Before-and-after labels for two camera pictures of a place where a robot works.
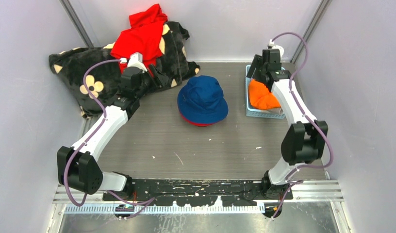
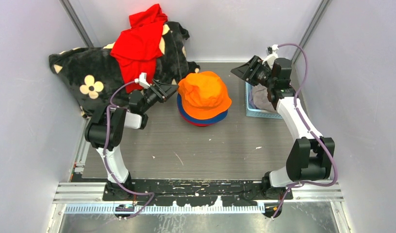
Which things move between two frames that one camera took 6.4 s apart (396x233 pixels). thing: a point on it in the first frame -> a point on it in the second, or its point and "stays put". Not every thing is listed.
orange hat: (259, 97) -> (203, 95)
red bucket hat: (197, 124) stays put
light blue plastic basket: (251, 110) stays put
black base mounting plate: (201, 192) stays put
